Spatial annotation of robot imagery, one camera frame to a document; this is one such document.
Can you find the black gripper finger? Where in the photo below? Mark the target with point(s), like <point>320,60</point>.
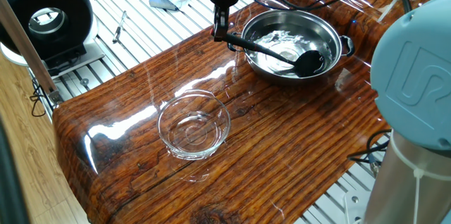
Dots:
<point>217,23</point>
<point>225,19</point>

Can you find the black ladle with red accents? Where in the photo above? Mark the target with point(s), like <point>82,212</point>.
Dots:
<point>310,63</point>

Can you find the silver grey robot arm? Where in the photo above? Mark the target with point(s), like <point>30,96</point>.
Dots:
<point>415,76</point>

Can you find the clear glass bowl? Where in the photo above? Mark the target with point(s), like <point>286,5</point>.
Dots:
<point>194,129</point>

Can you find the small screwdriver tool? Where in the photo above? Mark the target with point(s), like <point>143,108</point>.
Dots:
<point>118,32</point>

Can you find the glossy wood grain table mat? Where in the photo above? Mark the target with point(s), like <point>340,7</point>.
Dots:
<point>282,146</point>

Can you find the metal washer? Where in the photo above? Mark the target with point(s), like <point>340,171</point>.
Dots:
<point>84,82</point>

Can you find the brown wooden beam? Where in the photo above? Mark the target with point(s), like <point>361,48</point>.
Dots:
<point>21,41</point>

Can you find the white zip tie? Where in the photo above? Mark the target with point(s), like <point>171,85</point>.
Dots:
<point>418,174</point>

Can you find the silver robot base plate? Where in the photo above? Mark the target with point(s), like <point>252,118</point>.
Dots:
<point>354,204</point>

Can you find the dark foreground frame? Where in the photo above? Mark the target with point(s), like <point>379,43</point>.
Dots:
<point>8,188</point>

